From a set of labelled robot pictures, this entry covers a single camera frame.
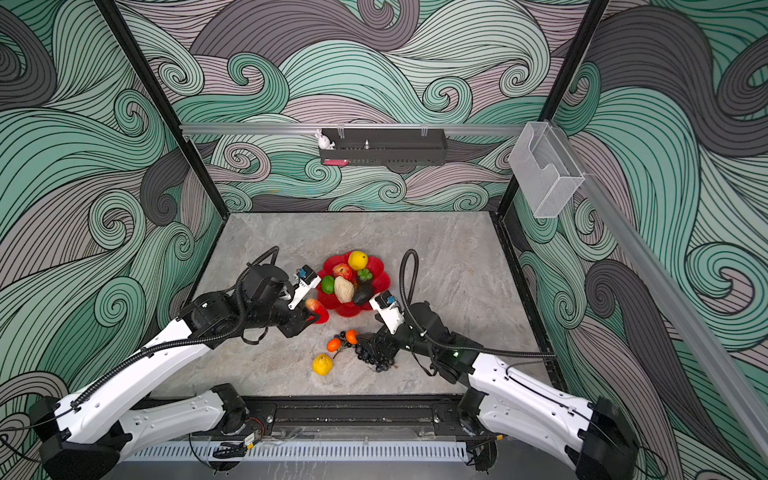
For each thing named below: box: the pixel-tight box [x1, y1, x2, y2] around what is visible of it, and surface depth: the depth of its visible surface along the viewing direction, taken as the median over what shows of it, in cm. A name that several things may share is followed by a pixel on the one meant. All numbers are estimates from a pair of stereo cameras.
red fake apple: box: [332, 263, 353, 281], surface depth 97 cm
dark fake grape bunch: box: [355, 341, 395, 372], surface depth 81 cm
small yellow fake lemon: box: [312, 354, 333, 377], surface depth 80 cm
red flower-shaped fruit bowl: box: [317, 253, 391, 317], surface depth 99 cm
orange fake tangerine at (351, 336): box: [346, 329, 359, 345], surface depth 83 cm
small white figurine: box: [314, 128, 335, 150], surface depth 87 cm
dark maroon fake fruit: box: [357, 268, 373, 289], surface depth 97 cm
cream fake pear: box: [334, 276, 355, 304], surface depth 93 cm
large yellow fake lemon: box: [348, 250, 369, 271], surface depth 99 cm
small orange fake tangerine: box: [327, 338, 341, 353], surface depth 85 cm
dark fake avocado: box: [353, 278, 374, 306], surface depth 94 cm
